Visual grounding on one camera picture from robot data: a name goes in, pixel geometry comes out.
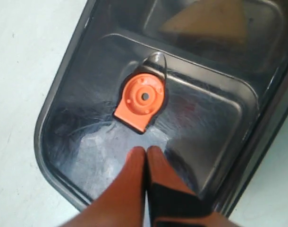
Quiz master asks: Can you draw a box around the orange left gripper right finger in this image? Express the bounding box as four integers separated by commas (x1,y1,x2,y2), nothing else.
147,146,234,227

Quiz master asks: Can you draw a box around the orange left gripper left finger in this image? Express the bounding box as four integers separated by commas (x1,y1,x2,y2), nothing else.
62,147,146,227

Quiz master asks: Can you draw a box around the transparent lid with orange valve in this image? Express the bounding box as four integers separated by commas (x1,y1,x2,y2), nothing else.
34,0,288,216

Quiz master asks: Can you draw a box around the yellow toy cheese wedge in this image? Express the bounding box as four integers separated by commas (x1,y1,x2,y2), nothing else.
159,0,248,44

